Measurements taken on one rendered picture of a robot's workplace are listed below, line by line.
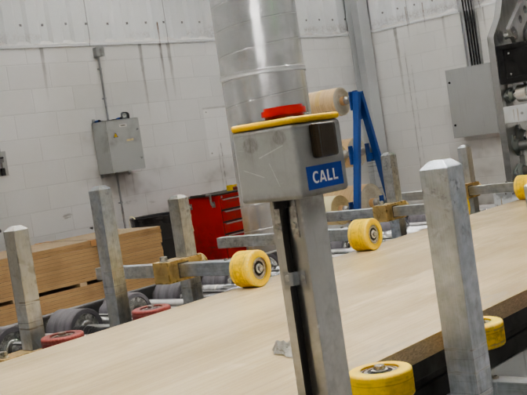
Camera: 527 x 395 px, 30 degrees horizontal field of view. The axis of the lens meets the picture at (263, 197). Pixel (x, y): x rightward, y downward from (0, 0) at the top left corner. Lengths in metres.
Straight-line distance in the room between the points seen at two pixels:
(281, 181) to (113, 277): 1.32
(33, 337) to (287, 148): 1.25
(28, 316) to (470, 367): 1.11
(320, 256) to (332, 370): 0.10
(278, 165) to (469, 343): 0.36
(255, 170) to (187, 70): 9.68
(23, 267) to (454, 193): 1.12
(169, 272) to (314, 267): 1.39
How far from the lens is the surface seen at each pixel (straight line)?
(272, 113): 0.86
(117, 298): 2.14
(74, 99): 9.58
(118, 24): 10.06
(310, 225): 0.86
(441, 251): 1.09
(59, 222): 9.35
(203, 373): 1.38
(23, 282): 1.99
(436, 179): 1.08
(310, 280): 0.86
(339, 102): 8.62
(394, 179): 3.01
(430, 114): 12.19
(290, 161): 0.83
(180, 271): 2.26
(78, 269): 7.87
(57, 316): 2.60
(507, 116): 4.15
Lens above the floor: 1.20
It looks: 3 degrees down
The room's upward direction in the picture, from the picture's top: 8 degrees counter-clockwise
